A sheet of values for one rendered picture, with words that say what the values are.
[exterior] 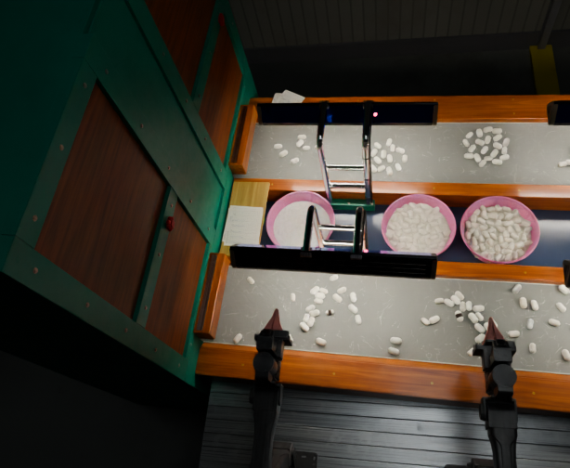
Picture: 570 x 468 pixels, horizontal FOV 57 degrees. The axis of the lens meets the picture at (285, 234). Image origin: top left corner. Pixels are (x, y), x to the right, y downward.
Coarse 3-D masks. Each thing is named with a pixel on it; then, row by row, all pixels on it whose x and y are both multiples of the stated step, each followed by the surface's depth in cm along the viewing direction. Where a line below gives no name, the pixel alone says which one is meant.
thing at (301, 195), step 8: (296, 192) 208; (304, 192) 208; (312, 192) 207; (280, 200) 208; (288, 200) 210; (296, 200) 211; (304, 200) 211; (312, 200) 210; (320, 200) 207; (272, 208) 207; (280, 208) 211; (328, 208) 205; (272, 216) 208; (272, 224) 208; (272, 232) 206; (272, 240) 200
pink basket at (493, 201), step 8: (480, 200) 194; (488, 200) 195; (496, 200) 194; (504, 200) 193; (512, 200) 192; (472, 208) 195; (512, 208) 194; (520, 208) 192; (528, 208) 189; (464, 216) 193; (528, 216) 190; (464, 224) 194; (536, 224) 187; (536, 232) 186; (464, 240) 188; (536, 240) 184; (528, 248) 187; (480, 256) 184
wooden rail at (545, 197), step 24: (288, 192) 211; (336, 192) 206; (360, 192) 204; (384, 192) 202; (408, 192) 200; (432, 192) 199; (456, 192) 197; (480, 192) 196; (504, 192) 194; (528, 192) 192; (552, 192) 191
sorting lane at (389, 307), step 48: (240, 288) 197; (288, 288) 194; (336, 288) 191; (384, 288) 188; (432, 288) 185; (480, 288) 182; (528, 288) 179; (336, 336) 183; (384, 336) 180; (432, 336) 178; (528, 336) 172
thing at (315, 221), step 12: (312, 216) 162; (360, 216) 159; (312, 228) 161; (324, 228) 177; (336, 228) 176; (348, 228) 175; (360, 228) 158; (324, 240) 188; (336, 240) 187; (348, 240) 187; (360, 240) 156; (360, 252) 155
